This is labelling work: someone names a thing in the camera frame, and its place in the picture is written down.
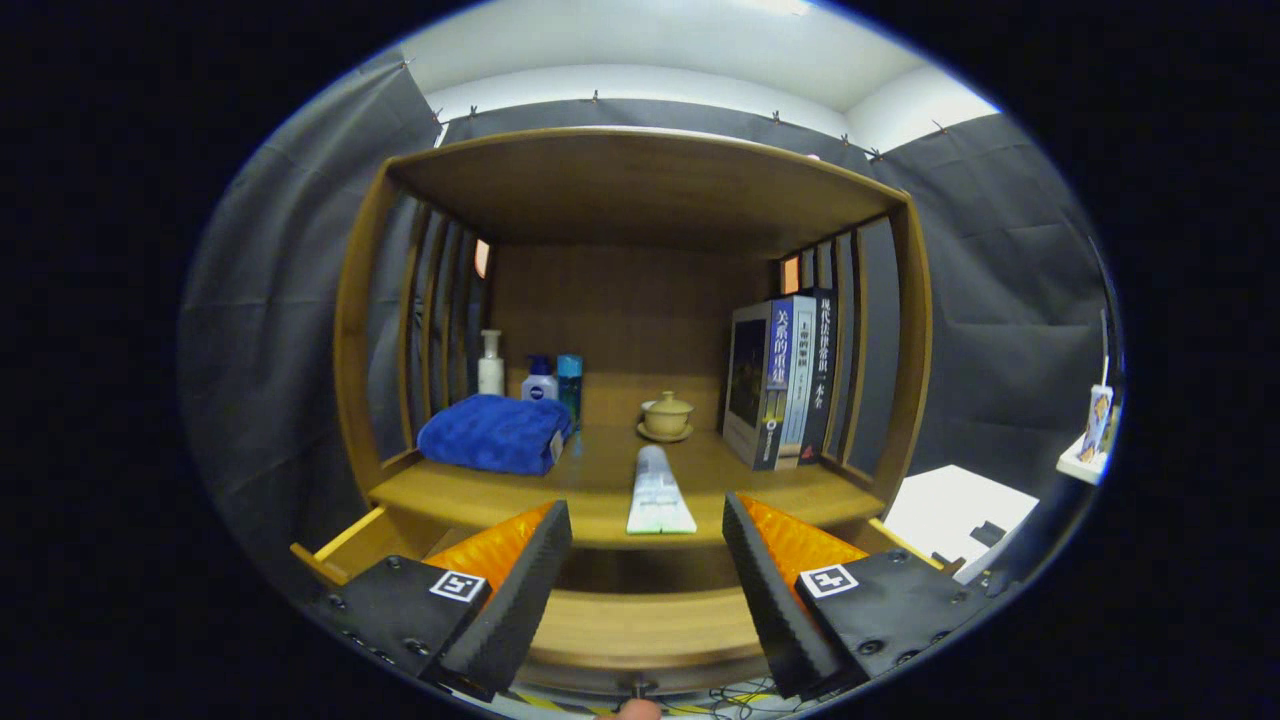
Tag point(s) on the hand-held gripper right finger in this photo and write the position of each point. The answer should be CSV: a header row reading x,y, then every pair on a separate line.
x,y
770,610

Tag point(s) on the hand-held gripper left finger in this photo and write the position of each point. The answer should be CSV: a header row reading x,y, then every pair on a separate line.
x,y
520,600

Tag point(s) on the white squeeze tube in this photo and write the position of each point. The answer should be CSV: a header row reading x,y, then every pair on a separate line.
x,y
660,500

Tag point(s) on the wooden countertop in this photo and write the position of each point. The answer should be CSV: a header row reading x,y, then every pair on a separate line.
x,y
590,485

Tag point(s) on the wooden cabinet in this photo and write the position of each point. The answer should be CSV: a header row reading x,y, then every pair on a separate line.
x,y
640,190

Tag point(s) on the blue folded towel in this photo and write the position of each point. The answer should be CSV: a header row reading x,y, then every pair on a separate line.
x,y
490,435

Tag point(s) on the black block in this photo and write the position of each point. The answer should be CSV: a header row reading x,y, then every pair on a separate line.
x,y
947,562
987,534

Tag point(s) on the beige saucer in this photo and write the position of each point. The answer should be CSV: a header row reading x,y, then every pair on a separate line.
x,y
665,437

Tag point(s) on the white side table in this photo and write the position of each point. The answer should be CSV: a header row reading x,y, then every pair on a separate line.
x,y
950,500

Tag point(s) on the white bottle with blue cap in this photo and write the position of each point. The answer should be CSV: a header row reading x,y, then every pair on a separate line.
x,y
539,388

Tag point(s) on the beige lidded teacup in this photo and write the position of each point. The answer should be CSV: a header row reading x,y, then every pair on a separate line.
x,y
668,415

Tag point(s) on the teal bottle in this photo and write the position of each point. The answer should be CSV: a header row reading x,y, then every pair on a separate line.
x,y
570,385

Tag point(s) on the dark blue book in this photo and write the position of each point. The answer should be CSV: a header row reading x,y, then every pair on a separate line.
x,y
748,390

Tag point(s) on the light grey book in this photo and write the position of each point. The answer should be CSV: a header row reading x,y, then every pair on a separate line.
x,y
803,390

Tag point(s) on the white pump bottle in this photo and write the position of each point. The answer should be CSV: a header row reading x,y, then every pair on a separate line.
x,y
491,375

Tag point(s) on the black book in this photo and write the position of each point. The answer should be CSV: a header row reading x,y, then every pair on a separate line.
x,y
823,370

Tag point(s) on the white shelf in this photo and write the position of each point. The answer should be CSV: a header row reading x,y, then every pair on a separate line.
x,y
1080,465

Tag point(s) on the printed carton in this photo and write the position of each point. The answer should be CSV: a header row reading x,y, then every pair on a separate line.
x,y
1098,420

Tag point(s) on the black backdrop cloth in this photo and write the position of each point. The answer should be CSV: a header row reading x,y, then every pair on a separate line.
x,y
280,300

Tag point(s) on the row of small clips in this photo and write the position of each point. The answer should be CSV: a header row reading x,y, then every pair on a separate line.
x,y
594,97

